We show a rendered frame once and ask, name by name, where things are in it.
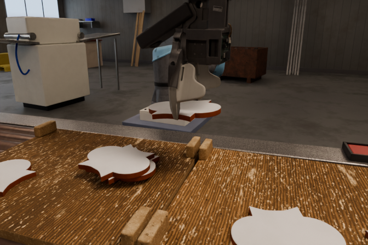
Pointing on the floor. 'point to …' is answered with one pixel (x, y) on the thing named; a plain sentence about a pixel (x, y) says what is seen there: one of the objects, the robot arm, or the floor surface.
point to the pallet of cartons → (4, 62)
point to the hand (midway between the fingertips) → (184, 106)
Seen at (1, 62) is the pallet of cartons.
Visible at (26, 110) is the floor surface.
